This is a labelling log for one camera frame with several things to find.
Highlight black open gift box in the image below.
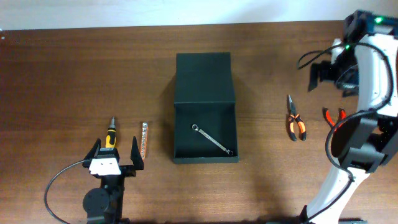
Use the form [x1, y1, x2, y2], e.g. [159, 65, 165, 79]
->
[174, 52, 239, 164]

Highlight silver ring wrench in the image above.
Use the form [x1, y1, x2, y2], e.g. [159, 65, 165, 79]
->
[192, 124, 234, 156]

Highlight right black cable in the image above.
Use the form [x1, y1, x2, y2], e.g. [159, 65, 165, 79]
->
[296, 42, 394, 224]

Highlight left black cable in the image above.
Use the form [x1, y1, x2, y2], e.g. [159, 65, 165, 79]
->
[44, 159, 86, 224]

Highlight orange black long-nose pliers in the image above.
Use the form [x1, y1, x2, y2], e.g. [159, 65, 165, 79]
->
[287, 95, 307, 141]

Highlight orange bit holder strip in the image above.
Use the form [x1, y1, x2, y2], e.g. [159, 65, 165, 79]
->
[140, 122, 148, 160]

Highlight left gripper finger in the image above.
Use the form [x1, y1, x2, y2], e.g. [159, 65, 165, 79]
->
[84, 138, 101, 160]
[130, 136, 144, 167]

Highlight small red cutting pliers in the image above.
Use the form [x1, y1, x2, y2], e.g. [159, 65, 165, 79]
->
[322, 107, 346, 130]

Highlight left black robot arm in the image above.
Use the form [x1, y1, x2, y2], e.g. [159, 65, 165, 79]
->
[83, 138, 144, 223]

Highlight black cable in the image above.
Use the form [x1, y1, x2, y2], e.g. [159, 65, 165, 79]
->
[296, 42, 394, 224]
[44, 159, 86, 224]

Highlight yellow black screwdriver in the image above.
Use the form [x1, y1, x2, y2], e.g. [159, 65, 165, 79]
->
[105, 116, 116, 148]

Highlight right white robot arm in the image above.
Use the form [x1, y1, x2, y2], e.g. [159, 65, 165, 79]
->
[297, 10, 397, 223]

